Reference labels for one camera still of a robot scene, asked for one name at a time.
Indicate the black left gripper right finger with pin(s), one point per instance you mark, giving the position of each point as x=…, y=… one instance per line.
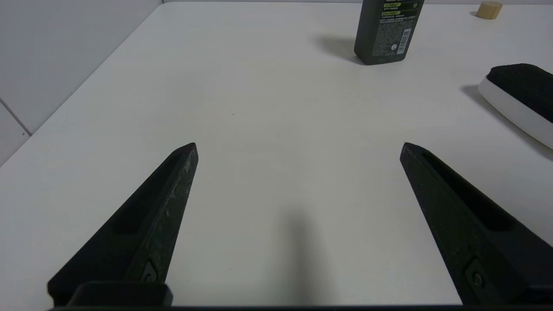
x=471, y=233

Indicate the dark green labelled bottle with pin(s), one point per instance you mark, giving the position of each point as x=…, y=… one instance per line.
x=386, y=30

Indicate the white eraser with black felt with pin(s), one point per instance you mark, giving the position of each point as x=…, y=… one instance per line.
x=520, y=99

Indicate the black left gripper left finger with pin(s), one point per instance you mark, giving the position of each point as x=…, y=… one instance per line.
x=142, y=224

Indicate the round wooden block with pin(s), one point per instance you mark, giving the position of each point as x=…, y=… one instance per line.
x=489, y=9

